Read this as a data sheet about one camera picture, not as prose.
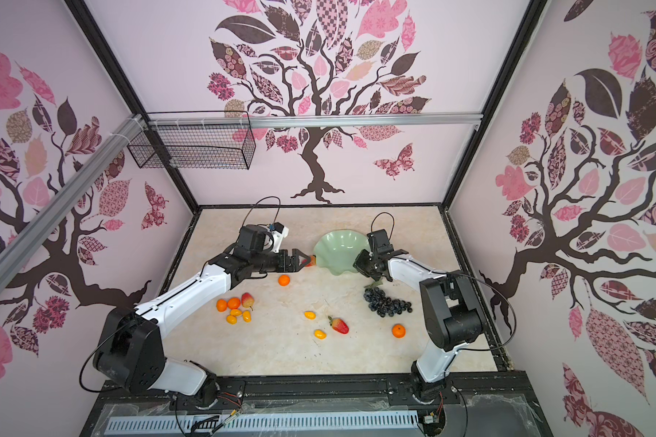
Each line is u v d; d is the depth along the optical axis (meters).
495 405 0.73
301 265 0.75
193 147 1.22
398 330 0.83
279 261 0.73
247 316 0.88
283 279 0.95
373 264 0.71
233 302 0.88
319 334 0.84
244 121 0.90
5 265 0.51
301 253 0.76
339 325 0.85
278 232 0.76
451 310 0.47
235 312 0.88
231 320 0.87
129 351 0.42
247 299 0.91
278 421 0.70
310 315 0.87
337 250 1.04
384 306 0.87
